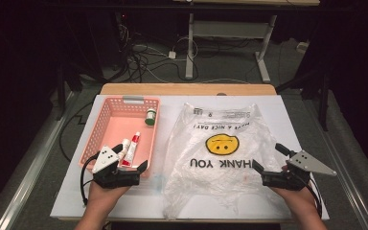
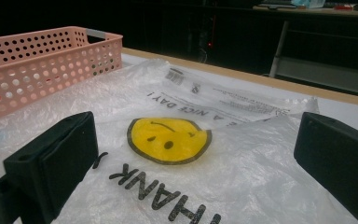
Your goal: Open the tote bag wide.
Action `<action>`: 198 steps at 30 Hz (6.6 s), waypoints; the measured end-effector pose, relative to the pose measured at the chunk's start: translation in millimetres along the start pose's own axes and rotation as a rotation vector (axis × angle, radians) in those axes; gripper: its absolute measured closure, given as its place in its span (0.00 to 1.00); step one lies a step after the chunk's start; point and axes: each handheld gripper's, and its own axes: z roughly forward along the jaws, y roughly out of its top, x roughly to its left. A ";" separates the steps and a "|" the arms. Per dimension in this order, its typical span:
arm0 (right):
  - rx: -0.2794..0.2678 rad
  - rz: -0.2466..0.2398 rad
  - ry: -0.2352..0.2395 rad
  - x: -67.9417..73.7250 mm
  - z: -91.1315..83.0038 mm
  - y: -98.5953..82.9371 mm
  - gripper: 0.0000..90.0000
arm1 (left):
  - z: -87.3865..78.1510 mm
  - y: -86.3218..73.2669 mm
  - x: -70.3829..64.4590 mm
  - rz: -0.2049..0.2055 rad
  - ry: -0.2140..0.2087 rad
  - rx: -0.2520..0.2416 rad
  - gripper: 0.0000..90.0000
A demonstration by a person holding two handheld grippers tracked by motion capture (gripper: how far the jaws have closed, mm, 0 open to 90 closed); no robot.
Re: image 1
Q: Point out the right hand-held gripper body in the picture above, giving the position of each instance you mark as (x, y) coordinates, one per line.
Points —
(303, 164)

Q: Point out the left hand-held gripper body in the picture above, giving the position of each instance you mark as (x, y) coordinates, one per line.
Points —
(105, 161)

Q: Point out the small white dropper bottle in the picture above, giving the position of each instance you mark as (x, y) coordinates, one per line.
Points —
(124, 147)

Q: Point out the red and white ointment tube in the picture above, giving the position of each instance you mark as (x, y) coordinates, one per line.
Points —
(132, 148)

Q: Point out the pink perforated plastic basket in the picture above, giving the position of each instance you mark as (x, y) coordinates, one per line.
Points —
(121, 127)

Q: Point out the clear smiley plastic bag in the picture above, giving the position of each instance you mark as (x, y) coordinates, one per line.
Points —
(220, 172)

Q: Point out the white bottle with green cap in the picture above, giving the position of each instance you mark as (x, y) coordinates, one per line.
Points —
(150, 116)

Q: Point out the person's left hand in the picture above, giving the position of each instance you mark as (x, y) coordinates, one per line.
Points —
(103, 196)

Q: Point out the person's right hand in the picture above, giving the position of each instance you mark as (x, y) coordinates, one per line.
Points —
(300, 199)

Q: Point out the white board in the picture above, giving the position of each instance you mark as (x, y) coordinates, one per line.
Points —
(172, 198)

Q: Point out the black stand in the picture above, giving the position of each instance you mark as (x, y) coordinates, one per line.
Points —
(60, 96)
(323, 102)

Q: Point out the white power adapter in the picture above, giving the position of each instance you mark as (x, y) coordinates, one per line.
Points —
(172, 54)

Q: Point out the metal floor rail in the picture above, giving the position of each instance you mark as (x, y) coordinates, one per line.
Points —
(341, 172)
(35, 166)

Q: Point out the white metal desk frame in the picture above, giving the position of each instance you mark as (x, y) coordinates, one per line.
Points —
(226, 29)

